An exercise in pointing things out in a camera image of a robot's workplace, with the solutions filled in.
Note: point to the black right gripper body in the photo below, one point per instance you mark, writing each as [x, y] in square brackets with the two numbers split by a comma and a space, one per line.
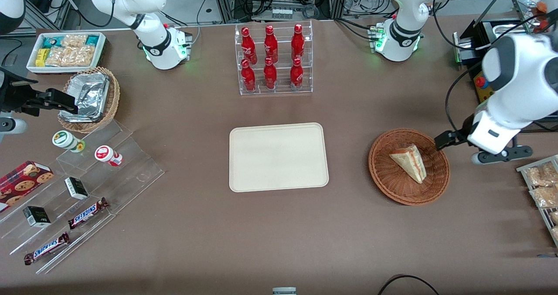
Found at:
[16, 95]

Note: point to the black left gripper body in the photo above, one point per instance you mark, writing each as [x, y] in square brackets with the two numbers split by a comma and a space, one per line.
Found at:
[458, 136]

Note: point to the triangle sandwich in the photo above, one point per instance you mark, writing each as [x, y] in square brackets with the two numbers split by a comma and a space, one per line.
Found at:
[409, 162]

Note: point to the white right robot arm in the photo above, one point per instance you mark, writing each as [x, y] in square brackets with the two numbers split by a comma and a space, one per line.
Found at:
[152, 38]

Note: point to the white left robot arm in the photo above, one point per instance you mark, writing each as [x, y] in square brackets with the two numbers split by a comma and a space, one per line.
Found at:
[405, 25]

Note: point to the tan wicker basket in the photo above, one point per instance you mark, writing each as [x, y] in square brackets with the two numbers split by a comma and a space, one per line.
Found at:
[112, 99]

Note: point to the brown round wicker basket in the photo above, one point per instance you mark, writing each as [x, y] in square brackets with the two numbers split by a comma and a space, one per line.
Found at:
[392, 181]

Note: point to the tray of packaged snacks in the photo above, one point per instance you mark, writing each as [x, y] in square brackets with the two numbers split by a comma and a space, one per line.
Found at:
[542, 214]

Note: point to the beige plastic tray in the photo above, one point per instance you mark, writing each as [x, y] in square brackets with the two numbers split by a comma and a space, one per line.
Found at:
[279, 157]

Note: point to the white rectangular snack bin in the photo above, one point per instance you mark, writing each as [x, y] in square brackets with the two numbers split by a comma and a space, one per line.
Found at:
[32, 66]

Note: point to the silver foil container stack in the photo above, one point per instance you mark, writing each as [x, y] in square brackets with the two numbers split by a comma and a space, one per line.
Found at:
[89, 94]

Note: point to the green lid yogurt cup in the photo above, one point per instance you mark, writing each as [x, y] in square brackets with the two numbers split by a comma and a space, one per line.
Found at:
[65, 139]

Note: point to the clear cracker bag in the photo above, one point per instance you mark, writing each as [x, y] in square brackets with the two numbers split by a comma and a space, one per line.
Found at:
[69, 56]
[74, 41]

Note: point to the yellow snack pack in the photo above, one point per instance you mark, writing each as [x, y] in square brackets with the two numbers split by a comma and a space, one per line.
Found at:
[41, 57]

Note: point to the teal snack pack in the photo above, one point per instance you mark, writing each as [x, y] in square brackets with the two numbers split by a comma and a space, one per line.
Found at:
[50, 42]

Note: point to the red lid yogurt cup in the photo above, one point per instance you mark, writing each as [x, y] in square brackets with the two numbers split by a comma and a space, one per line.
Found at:
[106, 154]

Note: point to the red cookie box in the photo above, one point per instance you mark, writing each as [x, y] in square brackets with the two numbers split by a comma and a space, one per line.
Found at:
[22, 184]

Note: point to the small black box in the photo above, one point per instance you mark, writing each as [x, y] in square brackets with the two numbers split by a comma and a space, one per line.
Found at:
[37, 216]
[76, 188]

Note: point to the clear pastry bag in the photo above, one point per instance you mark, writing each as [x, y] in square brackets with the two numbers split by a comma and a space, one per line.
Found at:
[545, 197]
[540, 175]

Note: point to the black hot dog machine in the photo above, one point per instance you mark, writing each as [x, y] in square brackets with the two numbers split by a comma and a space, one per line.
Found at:
[477, 35]

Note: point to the clear acrylic step shelf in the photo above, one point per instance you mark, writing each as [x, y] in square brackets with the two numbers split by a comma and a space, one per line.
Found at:
[130, 173]

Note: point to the snickers chocolate bar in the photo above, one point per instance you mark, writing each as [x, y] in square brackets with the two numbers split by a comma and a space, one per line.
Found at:
[87, 213]
[45, 248]

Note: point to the red cola bottle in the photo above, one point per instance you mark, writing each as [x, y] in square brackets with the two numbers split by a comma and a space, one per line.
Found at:
[297, 76]
[270, 44]
[270, 76]
[297, 42]
[248, 77]
[248, 46]

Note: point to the clear acrylic bottle rack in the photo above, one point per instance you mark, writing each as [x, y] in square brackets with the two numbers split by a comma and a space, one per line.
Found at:
[279, 90]

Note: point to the white power strip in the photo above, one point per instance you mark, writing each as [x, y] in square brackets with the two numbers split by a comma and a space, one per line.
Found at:
[282, 12]

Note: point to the grey device at table edge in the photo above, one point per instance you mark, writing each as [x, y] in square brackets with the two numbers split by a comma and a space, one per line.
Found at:
[284, 291]

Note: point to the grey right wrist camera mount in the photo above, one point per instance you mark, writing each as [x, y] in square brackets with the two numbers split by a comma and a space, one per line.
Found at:
[11, 126]

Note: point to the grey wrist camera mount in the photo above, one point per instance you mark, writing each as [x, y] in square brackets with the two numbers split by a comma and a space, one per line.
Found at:
[501, 154]
[11, 126]

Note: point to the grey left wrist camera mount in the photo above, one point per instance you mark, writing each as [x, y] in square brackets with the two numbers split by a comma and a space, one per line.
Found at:
[501, 154]

